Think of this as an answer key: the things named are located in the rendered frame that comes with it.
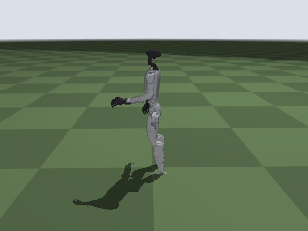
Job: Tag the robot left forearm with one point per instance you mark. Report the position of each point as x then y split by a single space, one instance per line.
138 99

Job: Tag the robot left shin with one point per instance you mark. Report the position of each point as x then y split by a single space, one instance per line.
159 157

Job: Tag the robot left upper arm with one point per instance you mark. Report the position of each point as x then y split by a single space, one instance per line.
150 77

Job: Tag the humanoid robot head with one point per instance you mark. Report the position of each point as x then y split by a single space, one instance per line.
153 54

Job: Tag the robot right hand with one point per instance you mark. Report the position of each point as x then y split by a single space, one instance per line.
146 107

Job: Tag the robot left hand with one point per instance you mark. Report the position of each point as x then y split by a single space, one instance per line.
118 101

